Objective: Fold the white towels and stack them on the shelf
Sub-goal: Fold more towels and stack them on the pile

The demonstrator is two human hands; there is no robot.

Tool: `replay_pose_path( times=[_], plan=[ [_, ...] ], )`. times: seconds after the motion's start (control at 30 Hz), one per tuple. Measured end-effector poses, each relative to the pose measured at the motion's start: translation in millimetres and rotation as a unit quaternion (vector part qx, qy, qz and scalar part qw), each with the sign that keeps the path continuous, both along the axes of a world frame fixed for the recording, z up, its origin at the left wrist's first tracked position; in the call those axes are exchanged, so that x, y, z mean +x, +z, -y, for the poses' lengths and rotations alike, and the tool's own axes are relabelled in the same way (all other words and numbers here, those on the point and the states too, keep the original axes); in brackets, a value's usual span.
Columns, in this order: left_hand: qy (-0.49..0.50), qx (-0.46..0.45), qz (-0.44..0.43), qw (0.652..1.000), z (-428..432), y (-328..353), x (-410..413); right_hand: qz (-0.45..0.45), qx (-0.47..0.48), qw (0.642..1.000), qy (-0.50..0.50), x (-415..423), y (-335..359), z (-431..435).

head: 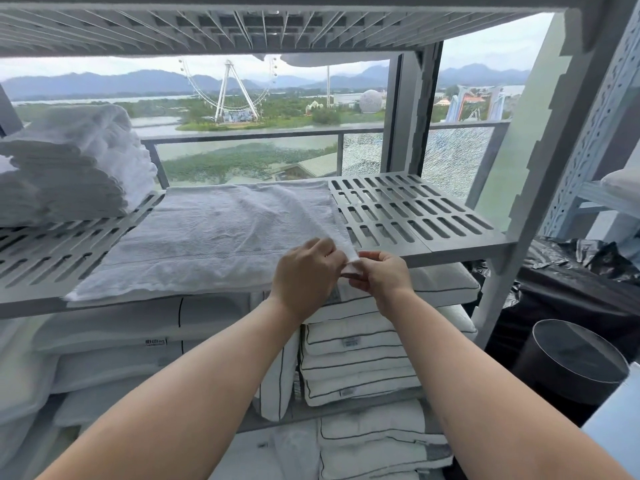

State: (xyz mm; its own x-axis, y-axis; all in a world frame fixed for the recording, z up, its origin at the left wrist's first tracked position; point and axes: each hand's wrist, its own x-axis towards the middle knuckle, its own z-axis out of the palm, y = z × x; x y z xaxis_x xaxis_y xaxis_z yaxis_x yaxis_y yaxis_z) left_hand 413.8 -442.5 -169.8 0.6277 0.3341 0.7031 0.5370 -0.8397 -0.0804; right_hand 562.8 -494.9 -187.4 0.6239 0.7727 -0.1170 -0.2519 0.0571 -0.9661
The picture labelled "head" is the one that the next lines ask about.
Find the person's left hand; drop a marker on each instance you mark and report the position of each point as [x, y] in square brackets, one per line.
[305, 279]

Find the person's right hand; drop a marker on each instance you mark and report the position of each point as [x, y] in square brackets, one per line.
[387, 282]

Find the white hand towel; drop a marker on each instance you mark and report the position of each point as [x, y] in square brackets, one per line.
[75, 129]
[210, 234]

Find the person's right forearm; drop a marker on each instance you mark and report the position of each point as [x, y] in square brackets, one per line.
[490, 394]

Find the person's left forearm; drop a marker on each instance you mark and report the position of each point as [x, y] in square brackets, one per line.
[175, 404]

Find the stack of black-piped white pillows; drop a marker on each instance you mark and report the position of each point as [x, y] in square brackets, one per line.
[360, 354]

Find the grey slotted shelf board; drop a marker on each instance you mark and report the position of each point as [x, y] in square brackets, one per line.
[465, 242]

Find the grey roofed building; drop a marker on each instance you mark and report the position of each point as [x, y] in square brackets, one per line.
[315, 164]

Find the glass balcony railing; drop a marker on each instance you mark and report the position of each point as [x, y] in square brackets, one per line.
[250, 138]

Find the white dome building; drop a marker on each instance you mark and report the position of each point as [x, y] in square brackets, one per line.
[371, 101]

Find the tall thin tower ride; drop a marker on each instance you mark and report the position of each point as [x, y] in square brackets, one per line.
[328, 87]

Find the dark grey round bin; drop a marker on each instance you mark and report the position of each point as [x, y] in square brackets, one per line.
[570, 359]

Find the blue water slide structure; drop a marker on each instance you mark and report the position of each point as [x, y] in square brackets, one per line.
[475, 102]

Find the white ferris wheel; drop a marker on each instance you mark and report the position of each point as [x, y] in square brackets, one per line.
[230, 92]

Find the white hanging sheet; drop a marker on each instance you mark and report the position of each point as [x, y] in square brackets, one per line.
[325, 59]

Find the stack of folded white towels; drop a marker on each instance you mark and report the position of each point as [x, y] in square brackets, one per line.
[15, 199]
[85, 189]

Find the pale green glass partition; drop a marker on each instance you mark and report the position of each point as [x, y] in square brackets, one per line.
[537, 94]

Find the grey perforated metal rack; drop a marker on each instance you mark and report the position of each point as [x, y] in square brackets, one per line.
[595, 134]

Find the white linen bundle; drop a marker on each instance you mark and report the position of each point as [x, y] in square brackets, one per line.
[625, 184]

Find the grey ribbed shelf board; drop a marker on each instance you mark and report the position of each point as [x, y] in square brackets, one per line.
[150, 29]

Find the dark window frame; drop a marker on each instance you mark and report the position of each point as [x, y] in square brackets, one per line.
[400, 114]
[10, 114]

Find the grey notched shelf post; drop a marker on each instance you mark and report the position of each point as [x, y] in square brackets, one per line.
[545, 169]
[430, 109]

